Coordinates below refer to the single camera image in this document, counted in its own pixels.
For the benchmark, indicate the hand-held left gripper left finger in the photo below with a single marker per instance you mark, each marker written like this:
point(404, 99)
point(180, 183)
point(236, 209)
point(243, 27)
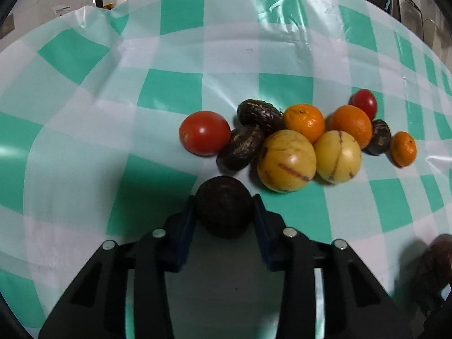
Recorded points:
point(186, 235)

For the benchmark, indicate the yellow pepino melon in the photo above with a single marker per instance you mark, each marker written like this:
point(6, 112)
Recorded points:
point(338, 157)
point(286, 160)

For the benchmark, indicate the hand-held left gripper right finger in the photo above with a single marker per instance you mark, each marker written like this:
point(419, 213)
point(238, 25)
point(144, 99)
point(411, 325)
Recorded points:
point(263, 235)

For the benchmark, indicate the white box green label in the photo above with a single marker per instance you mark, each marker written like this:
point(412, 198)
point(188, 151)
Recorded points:
point(64, 9)

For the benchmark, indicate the large smooth orange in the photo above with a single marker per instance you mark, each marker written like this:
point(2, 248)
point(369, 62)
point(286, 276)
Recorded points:
point(351, 124)

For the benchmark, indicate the small mandarin orange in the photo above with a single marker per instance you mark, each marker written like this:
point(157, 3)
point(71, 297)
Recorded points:
point(403, 148)

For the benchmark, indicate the small red tomato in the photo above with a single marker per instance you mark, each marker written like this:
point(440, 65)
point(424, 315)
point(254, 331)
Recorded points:
point(365, 102)

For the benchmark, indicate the metal faucet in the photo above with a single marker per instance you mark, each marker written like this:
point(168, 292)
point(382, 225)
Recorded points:
point(429, 24)

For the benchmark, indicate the green white checkered tablecloth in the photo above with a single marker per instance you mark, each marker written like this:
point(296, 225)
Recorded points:
point(226, 60)

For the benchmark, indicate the dark speckled fruit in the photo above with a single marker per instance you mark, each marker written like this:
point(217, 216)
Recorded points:
point(240, 148)
point(260, 113)
point(380, 137)

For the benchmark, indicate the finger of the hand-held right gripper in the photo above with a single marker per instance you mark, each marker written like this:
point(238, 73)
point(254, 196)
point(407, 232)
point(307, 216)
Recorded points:
point(429, 302)

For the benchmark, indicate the large red tomato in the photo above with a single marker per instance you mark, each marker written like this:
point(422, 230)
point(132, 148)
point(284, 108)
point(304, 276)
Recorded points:
point(204, 133)

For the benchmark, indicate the dark brown round fruit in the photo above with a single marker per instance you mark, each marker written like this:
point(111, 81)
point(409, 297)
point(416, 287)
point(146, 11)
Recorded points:
point(223, 206)
point(439, 257)

